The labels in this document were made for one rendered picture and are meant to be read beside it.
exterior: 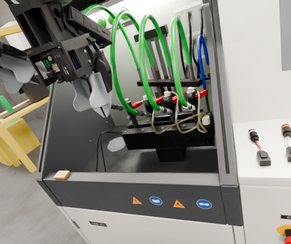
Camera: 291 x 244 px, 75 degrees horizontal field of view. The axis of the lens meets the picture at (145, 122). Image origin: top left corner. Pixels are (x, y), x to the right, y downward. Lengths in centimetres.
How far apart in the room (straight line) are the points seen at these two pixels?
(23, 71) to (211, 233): 64
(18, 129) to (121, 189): 330
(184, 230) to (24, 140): 344
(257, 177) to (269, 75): 29
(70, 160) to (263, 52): 81
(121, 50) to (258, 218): 83
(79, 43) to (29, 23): 6
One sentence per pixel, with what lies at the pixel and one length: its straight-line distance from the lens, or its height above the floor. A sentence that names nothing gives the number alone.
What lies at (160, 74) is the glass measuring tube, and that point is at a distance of 93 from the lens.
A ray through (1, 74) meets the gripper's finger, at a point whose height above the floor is 133.
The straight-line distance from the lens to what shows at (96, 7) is 71.
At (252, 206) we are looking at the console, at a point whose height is 88.
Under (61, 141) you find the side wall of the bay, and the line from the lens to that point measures 88.
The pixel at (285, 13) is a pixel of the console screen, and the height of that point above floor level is 124.
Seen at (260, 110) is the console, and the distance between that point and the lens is 64.
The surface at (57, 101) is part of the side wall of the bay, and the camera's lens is 89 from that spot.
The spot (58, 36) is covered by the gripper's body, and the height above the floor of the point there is 135.
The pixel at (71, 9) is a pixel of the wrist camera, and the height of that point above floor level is 138.
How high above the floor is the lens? 133
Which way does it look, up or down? 27 degrees down
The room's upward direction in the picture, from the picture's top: 20 degrees counter-clockwise
